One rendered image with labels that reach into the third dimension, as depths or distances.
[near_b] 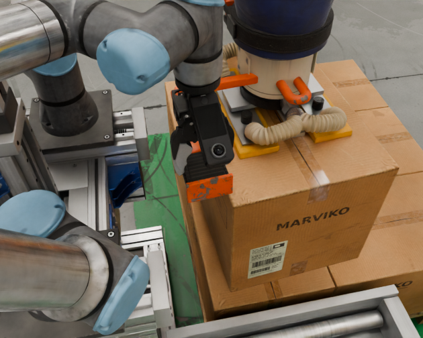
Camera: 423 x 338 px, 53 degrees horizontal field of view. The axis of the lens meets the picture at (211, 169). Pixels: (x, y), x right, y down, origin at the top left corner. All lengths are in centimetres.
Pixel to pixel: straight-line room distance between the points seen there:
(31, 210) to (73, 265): 18
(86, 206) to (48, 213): 42
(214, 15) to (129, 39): 13
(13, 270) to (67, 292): 10
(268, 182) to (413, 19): 335
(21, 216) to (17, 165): 22
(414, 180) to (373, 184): 78
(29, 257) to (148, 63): 24
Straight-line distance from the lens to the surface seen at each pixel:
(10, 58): 53
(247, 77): 99
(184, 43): 53
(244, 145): 99
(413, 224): 167
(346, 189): 101
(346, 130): 107
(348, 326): 139
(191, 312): 195
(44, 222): 67
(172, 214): 222
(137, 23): 52
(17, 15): 55
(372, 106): 210
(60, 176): 118
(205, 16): 57
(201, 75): 62
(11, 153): 87
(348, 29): 382
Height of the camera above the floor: 178
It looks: 48 degrees down
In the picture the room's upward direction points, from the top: straight up
